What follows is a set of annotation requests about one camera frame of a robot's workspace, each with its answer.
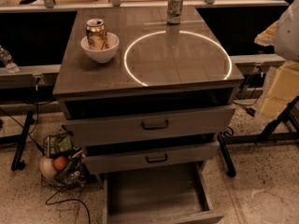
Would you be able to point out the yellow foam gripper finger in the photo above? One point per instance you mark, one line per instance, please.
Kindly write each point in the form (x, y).
(267, 37)
(283, 89)

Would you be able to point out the orange soda can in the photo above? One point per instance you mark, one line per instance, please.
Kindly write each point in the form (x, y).
(96, 33)

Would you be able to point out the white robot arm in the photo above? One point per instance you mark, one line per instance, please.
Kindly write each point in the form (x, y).
(283, 35)

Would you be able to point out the green white soda can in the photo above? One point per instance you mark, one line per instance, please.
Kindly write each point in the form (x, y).
(174, 8)

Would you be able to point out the white ceramic bowl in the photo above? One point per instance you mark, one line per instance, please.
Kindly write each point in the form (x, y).
(102, 56)

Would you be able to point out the white round bowl in basket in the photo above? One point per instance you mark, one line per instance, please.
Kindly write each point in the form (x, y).
(47, 168)

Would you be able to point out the black stand right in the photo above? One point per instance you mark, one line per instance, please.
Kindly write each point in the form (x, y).
(289, 114)

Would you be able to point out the black stand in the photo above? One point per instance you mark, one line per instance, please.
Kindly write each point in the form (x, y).
(289, 114)
(20, 140)

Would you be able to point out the grey drawer cabinet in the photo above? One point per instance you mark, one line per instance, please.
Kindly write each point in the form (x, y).
(158, 68)

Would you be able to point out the open bottom drawer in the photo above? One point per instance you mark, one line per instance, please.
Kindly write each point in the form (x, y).
(173, 194)

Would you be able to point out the red apple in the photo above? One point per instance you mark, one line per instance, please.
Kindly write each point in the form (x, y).
(60, 163)

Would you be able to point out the green chip bag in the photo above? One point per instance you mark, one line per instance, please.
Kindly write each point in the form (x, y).
(58, 144)

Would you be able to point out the clear plastic water bottle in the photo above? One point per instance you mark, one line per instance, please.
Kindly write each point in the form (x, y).
(8, 61)

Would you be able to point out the black stand left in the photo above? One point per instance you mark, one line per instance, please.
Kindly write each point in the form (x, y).
(20, 140)

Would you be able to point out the grey metal rail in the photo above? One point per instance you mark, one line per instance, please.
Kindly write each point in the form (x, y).
(25, 77)

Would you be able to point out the top drawer with handle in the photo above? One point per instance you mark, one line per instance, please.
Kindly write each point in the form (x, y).
(121, 129)

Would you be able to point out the drawer with handle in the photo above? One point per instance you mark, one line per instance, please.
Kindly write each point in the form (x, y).
(121, 129)
(151, 158)

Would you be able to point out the middle drawer with handle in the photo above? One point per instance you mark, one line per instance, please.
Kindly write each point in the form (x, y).
(151, 158)

